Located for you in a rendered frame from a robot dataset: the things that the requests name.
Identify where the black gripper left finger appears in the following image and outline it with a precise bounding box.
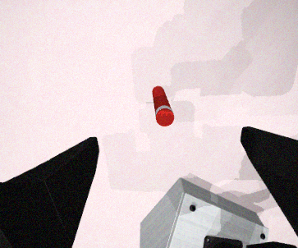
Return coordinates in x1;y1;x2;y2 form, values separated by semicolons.
0;136;100;248

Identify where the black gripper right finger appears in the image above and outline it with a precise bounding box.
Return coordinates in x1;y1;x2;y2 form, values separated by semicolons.
241;126;298;237

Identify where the red peg with white band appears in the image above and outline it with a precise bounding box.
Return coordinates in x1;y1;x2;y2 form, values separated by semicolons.
152;85;174;126

